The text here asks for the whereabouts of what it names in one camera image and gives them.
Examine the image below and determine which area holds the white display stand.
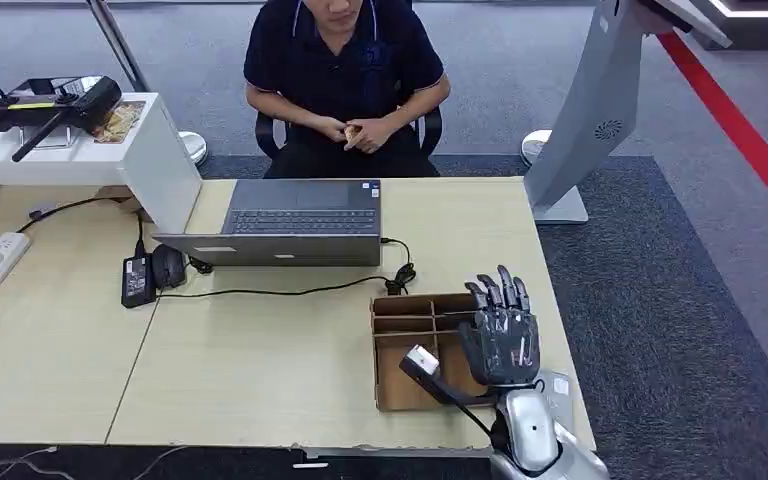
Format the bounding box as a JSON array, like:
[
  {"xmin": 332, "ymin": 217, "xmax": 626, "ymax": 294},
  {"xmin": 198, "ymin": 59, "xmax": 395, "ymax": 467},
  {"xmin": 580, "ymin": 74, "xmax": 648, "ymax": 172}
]
[{"xmin": 0, "ymin": 91, "xmax": 204, "ymax": 234}]

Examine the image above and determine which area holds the black remote controller with antennas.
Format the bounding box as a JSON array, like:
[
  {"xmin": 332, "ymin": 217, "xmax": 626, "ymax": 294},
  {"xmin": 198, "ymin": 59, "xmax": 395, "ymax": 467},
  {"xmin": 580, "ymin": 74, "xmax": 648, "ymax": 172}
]
[{"xmin": 0, "ymin": 75, "xmax": 124, "ymax": 164}]

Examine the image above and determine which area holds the dark metal pole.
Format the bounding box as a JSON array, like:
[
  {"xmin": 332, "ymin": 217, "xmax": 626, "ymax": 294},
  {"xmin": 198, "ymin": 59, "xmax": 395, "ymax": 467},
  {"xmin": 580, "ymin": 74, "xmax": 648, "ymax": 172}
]
[{"xmin": 85, "ymin": 0, "xmax": 151, "ymax": 94}]

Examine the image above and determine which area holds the black mains cable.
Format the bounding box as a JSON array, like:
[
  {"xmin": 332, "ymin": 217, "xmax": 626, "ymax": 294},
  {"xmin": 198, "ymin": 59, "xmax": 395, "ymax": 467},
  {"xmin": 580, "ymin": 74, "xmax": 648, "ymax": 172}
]
[{"xmin": 16, "ymin": 196, "xmax": 147, "ymax": 259}]

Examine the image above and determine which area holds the white floor cable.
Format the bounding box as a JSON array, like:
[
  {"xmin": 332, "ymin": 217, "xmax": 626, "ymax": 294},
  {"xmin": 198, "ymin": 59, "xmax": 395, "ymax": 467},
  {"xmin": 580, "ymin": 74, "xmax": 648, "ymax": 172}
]
[
  {"xmin": 0, "ymin": 447, "xmax": 75, "ymax": 480},
  {"xmin": 133, "ymin": 447, "xmax": 191, "ymax": 480}
]

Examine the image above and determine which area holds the black laptop charger cable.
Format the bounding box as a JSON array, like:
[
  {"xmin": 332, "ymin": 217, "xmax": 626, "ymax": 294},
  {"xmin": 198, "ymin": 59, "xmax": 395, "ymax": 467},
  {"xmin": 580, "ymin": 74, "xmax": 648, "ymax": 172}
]
[{"xmin": 157, "ymin": 236, "xmax": 418, "ymax": 299}]

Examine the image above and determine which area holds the person's left hand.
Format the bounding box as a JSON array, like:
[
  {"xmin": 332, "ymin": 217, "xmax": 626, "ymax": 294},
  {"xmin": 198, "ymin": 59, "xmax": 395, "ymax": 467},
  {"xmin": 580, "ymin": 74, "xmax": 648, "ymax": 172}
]
[{"xmin": 346, "ymin": 117, "xmax": 397, "ymax": 156}]

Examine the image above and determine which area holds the black power adapter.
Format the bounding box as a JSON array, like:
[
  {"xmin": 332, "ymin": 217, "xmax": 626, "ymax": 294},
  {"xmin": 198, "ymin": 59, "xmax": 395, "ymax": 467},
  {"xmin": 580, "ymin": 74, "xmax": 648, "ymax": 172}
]
[{"xmin": 120, "ymin": 255, "xmax": 157, "ymax": 309}]

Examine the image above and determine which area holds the round white floor base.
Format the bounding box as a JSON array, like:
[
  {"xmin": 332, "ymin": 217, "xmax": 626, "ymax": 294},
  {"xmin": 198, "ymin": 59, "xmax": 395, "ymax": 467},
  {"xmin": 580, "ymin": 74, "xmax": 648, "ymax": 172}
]
[
  {"xmin": 519, "ymin": 129, "xmax": 552, "ymax": 167},
  {"xmin": 178, "ymin": 131, "xmax": 209, "ymax": 167}
]

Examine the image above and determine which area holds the wooden divided card box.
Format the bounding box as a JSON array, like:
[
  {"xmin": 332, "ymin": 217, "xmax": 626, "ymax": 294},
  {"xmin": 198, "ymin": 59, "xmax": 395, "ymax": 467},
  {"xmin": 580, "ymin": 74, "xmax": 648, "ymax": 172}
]
[{"xmin": 370, "ymin": 292, "xmax": 499, "ymax": 413}]

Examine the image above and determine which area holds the person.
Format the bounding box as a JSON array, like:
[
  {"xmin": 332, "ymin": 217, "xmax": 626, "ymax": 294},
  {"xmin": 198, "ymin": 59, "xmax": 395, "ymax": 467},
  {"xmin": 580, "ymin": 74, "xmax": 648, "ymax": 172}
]
[{"xmin": 242, "ymin": 0, "xmax": 452, "ymax": 179}]

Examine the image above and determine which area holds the yellow patterned packet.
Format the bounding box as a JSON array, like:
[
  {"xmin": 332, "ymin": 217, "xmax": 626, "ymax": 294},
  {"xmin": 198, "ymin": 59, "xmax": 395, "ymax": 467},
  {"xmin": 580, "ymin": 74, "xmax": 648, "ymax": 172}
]
[{"xmin": 91, "ymin": 100, "xmax": 147, "ymax": 144}]

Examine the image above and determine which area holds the person's right hand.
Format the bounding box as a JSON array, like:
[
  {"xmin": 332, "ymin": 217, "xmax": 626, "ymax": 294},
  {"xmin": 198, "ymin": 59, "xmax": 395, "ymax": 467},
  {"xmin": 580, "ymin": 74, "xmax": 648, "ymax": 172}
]
[{"xmin": 312, "ymin": 115, "xmax": 353, "ymax": 144}]

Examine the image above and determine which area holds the grey laptop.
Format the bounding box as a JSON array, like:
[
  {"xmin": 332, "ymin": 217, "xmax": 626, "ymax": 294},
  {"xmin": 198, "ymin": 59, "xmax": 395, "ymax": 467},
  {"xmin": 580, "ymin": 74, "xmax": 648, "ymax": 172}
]
[{"xmin": 153, "ymin": 178, "xmax": 383, "ymax": 268}]

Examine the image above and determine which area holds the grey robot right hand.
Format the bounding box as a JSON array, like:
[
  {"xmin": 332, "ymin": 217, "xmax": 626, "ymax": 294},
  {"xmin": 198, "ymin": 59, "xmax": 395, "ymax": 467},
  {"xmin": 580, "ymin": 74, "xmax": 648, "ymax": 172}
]
[{"xmin": 457, "ymin": 264, "xmax": 542, "ymax": 390}]

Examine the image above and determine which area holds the dark platform with light strip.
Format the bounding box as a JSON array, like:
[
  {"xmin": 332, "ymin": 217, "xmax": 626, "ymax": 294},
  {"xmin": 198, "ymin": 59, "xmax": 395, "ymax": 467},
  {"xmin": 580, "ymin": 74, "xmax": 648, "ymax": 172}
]
[{"xmin": 688, "ymin": 0, "xmax": 768, "ymax": 52}]

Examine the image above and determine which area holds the black office chair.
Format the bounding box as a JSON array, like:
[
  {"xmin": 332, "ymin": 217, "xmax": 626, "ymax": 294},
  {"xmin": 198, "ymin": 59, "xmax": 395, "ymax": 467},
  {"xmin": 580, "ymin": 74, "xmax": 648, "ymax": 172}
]
[{"xmin": 254, "ymin": 104, "xmax": 444, "ymax": 179}]

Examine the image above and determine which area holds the black computer mouse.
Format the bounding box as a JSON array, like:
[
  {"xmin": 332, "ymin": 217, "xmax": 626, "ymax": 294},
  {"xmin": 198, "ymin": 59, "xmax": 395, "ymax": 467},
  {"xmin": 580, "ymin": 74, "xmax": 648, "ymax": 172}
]
[{"xmin": 150, "ymin": 243, "xmax": 188, "ymax": 290}]

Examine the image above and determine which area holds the grey kiosk stand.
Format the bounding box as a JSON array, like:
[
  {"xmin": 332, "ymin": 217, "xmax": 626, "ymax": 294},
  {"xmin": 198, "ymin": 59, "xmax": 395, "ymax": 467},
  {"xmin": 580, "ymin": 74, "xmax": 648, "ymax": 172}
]
[{"xmin": 523, "ymin": 0, "xmax": 734, "ymax": 225}]

